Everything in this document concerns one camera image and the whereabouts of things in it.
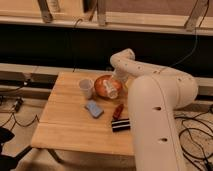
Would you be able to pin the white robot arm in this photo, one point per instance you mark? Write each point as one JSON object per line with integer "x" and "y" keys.
{"x": 153, "y": 95}

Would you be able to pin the orange ceramic bowl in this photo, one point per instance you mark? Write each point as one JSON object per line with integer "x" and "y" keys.
{"x": 107, "y": 86}

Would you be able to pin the clear plastic cup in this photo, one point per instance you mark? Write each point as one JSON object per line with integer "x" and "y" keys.
{"x": 86, "y": 86}

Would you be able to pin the blue sponge block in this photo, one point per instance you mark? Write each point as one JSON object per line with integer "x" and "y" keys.
{"x": 94, "y": 109}

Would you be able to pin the small red bottle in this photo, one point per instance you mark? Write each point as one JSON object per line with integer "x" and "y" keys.
{"x": 118, "y": 111}

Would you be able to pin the black white striped box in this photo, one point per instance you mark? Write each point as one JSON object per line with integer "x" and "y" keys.
{"x": 120, "y": 125}

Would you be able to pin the wooden table board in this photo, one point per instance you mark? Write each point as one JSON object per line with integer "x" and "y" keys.
{"x": 65, "y": 124}

